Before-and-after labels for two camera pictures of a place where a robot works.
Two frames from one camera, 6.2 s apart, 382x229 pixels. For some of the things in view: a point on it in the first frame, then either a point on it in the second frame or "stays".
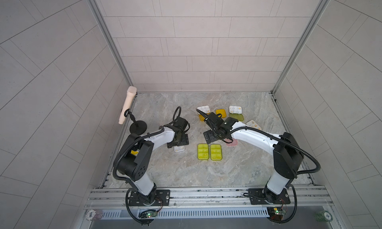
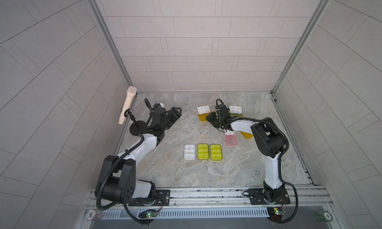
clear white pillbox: [177, 149] -> [189, 152]
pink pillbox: [234, 142] stays
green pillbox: [203, 152] stays
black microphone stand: [138, 126] stays
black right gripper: [210, 137] -> [211, 116]
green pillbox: [216, 152] stays
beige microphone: [131, 91] stays
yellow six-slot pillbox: [205, 109] stays
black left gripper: [185, 141] -> [173, 118]
